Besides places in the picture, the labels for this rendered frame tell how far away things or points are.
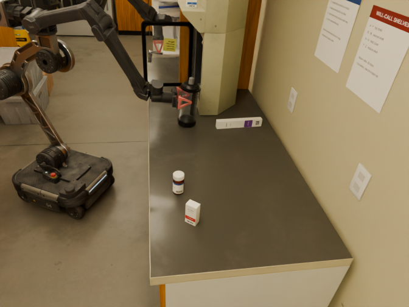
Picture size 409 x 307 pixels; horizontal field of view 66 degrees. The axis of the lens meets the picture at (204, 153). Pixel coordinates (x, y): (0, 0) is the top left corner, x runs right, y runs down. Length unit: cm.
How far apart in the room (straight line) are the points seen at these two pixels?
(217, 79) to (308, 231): 96
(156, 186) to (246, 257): 48
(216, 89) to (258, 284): 107
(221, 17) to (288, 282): 123
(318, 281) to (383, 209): 36
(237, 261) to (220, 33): 111
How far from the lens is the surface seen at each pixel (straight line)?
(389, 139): 110
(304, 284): 129
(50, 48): 214
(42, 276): 236
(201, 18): 168
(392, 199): 111
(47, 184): 260
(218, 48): 174
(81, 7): 151
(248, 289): 121
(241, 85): 226
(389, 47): 113
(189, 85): 164
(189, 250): 113
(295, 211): 134
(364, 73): 120
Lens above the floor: 184
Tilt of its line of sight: 35 degrees down
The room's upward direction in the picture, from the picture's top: 4 degrees clockwise
